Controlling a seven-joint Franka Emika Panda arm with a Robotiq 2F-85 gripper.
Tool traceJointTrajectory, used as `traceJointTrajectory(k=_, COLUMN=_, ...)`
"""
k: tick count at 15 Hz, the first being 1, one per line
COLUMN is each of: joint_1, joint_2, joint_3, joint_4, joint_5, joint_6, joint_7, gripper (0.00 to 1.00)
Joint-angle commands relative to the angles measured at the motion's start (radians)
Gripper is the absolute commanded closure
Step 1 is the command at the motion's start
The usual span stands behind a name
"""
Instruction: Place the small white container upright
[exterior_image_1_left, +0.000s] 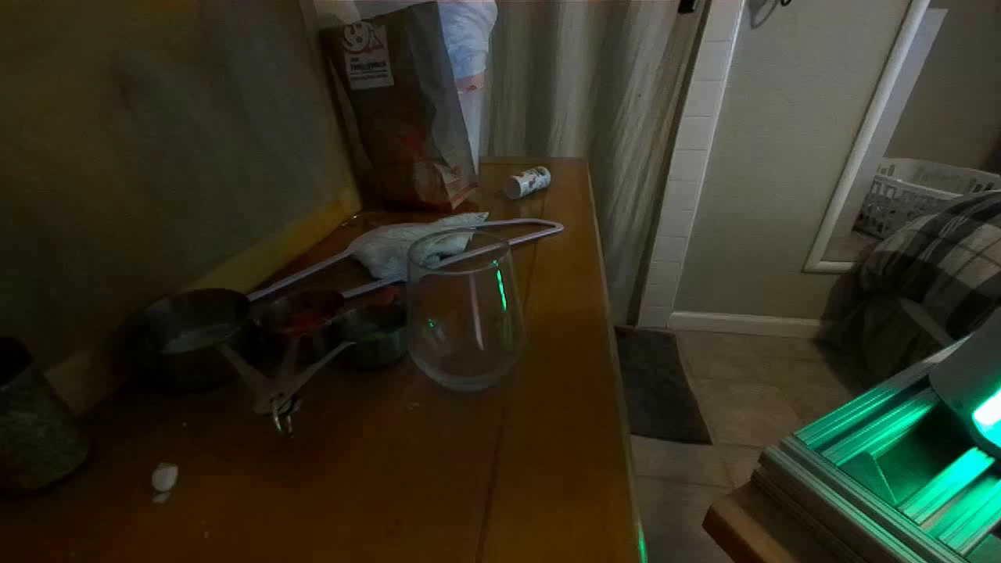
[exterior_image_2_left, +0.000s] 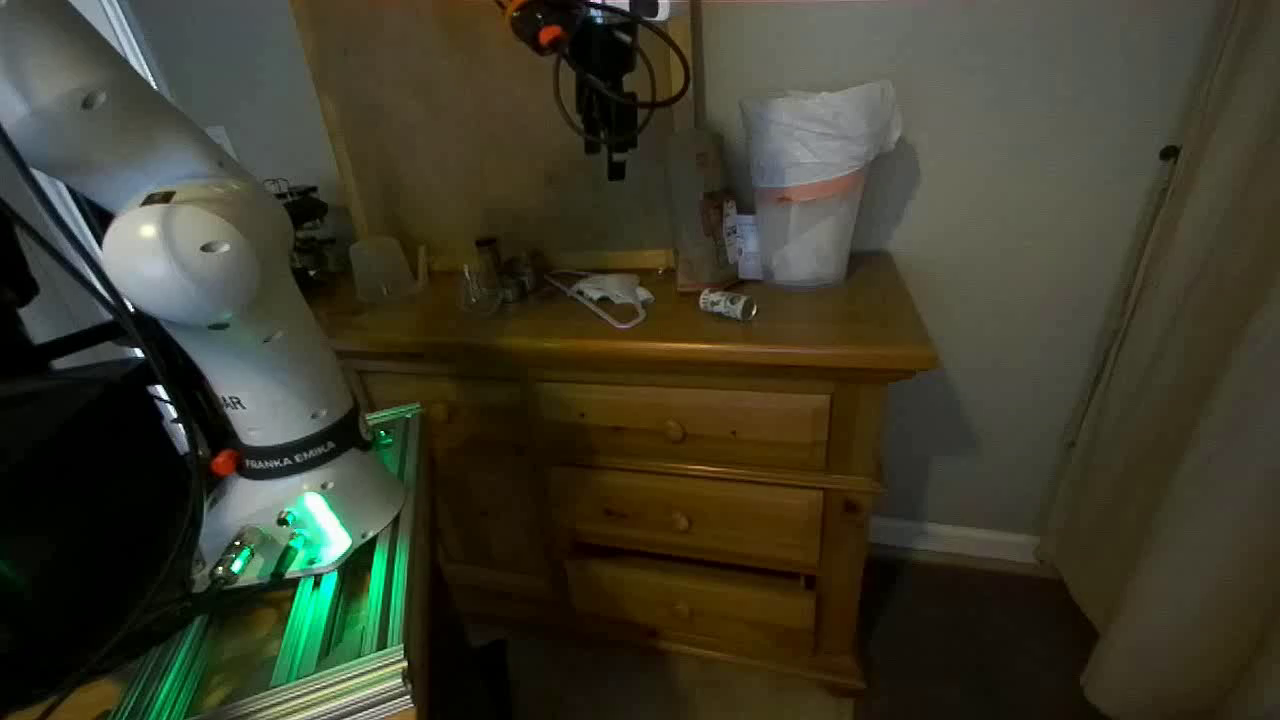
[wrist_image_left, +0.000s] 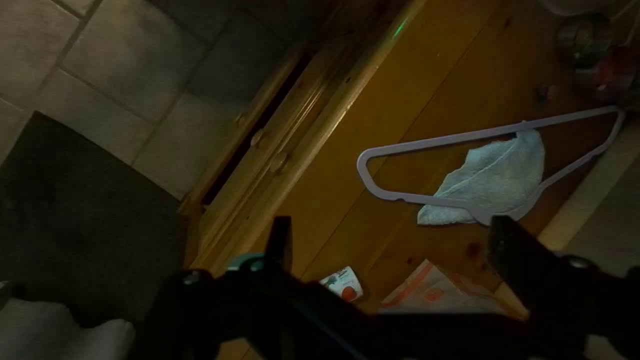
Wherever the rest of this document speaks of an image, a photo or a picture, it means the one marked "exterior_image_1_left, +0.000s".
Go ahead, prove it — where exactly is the large steel measuring cup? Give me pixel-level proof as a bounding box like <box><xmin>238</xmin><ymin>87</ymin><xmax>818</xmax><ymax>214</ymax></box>
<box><xmin>133</xmin><ymin>286</ymin><xmax>260</xmax><ymax>394</ymax></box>

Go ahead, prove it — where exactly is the green lit aluminium frame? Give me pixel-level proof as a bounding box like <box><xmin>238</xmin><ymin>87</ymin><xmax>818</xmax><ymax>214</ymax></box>
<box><xmin>754</xmin><ymin>312</ymin><xmax>1001</xmax><ymax>563</ymax></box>

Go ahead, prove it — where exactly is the stemless clear glass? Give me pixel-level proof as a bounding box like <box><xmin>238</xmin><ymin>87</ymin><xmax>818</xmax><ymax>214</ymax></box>
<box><xmin>406</xmin><ymin>246</ymin><xmax>527</xmax><ymax>390</ymax></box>

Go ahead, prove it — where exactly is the small steel measuring cup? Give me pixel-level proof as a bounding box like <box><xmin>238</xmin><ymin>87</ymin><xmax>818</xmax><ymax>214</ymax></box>
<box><xmin>269</xmin><ymin>304</ymin><xmax>406</xmax><ymax>436</ymax></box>

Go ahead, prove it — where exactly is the medium steel measuring cup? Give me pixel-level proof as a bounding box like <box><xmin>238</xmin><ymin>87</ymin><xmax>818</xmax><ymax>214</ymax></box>
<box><xmin>257</xmin><ymin>292</ymin><xmax>340</xmax><ymax>408</ymax></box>

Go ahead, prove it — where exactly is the small white crumb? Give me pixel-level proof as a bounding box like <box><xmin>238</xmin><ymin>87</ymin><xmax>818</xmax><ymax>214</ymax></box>
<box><xmin>151</xmin><ymin>463</ymin><xmax>179</xmax><ymax>495</ymax></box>

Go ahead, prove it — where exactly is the white laundry basket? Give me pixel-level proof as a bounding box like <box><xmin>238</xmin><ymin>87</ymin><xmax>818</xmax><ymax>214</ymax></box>
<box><xmin>855</xmin><ymin>157</ymin><xmax>1001</xmax><ymax>238</ymax></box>

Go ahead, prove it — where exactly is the brown paper bag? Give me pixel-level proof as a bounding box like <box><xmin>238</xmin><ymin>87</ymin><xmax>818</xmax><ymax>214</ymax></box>
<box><xmin>314</xmin><ymin>0</ymin><xmax>475</xmax><ymax>210</ymax></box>

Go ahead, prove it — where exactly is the crumpled white cloth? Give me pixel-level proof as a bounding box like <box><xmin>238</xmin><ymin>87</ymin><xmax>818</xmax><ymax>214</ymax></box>
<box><xmin>352</xmin><ymin>213</ymin><xmax>486</xmax><ymax>280</ymax></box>

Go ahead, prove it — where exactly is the small white container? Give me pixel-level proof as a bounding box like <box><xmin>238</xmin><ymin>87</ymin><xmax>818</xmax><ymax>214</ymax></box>
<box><xmin>508</xmin><ymin>167</ymin><xmax>552</xmax><ymax>201</ymax></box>

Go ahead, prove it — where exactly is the dark floor mat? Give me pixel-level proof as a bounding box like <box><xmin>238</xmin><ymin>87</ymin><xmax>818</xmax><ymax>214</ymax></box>
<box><xmin>616</xmin><ymin>327</ymin><xmax>709</xmax><ymax>444</ymax></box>

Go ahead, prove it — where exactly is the white plastic bag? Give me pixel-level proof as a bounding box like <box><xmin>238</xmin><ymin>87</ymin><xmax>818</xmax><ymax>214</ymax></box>
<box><xmin>437</xmin><ymin>0</ymin><xmax>499</xmax><ymax>157</ymax></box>

